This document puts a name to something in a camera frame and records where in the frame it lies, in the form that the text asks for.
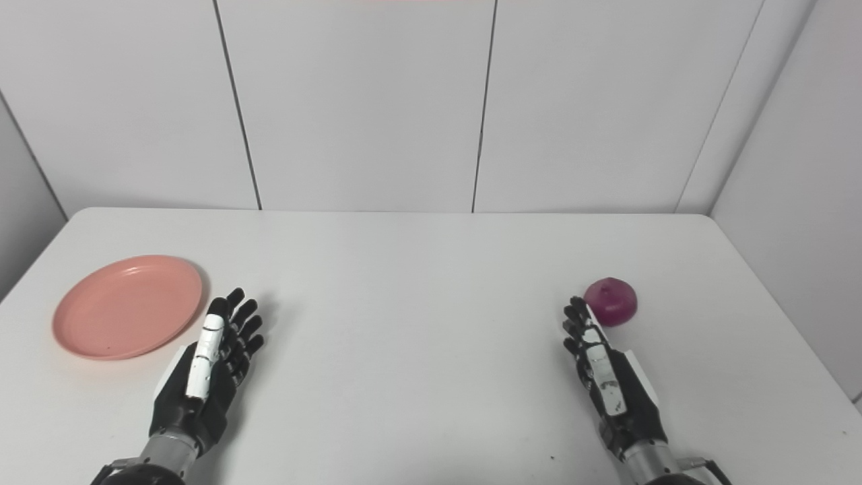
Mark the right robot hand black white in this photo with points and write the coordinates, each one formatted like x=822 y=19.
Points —
x=616 y=387

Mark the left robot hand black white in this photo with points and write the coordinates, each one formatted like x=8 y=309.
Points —
x=219 y=377

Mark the purple red onion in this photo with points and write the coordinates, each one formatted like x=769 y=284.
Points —
x=613 y=303

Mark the pink round plate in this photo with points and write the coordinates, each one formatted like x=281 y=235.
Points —
x=128 y=306

